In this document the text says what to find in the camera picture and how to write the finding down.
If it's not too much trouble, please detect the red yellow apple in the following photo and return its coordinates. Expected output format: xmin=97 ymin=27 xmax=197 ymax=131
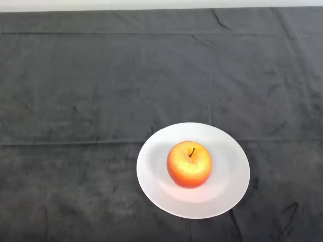
xmin=166 ymin=141 xmax=213 ymax=189

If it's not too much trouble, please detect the white round plate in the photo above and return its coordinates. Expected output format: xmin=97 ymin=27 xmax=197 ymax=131
xmin=136 ymin=122 xmax=251 ymax=219

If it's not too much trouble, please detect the black table cloth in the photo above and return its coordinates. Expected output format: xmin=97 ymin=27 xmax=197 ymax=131
xmin=0 ymin=7 xmax=323 ymax=242

